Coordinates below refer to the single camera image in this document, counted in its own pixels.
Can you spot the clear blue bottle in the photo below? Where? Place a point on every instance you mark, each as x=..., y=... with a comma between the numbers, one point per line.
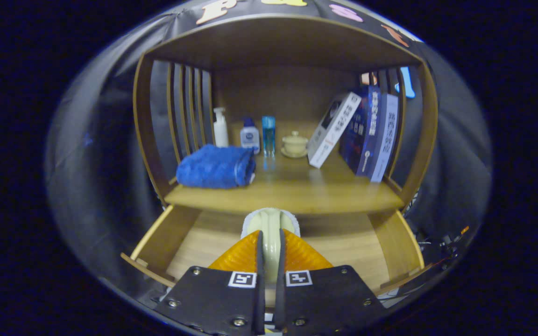
x=268, y=135

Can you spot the dark blue book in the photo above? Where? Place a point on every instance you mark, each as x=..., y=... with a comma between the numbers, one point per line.
x=357, y=135

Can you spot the wooden cabinet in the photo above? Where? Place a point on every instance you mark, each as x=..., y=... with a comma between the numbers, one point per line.
x=273, y=42

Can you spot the pale grey-blue book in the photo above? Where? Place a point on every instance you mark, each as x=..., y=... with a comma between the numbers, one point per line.
x=385, y=135

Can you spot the cream lidded teacup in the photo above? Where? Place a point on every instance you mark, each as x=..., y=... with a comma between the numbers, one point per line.
x=294, y=143

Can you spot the wooden countertop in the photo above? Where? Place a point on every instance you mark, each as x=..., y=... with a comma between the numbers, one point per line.
x=297, y=186

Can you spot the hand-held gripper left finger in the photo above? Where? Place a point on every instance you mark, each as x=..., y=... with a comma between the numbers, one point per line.
x=259, y=298

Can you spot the wooden drawer with black knob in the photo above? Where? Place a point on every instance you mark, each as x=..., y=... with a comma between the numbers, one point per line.
x=203, y=242

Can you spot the white bottle with blue cap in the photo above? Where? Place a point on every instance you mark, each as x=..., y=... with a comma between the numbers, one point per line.
x=249, y=137

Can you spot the blue rolled towel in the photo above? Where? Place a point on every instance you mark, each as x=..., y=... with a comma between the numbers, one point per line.
x=213, y=168

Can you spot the black backdrop cloth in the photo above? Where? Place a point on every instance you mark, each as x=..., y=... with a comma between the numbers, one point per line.
x=101, y=163

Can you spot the white pump bottle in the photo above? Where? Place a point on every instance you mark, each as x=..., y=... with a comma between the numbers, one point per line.
x=221, y=133

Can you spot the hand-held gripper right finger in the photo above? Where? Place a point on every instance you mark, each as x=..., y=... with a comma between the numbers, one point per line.
x=280, y=303

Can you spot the white book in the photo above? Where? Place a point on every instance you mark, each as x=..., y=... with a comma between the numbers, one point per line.
x=332, y=133

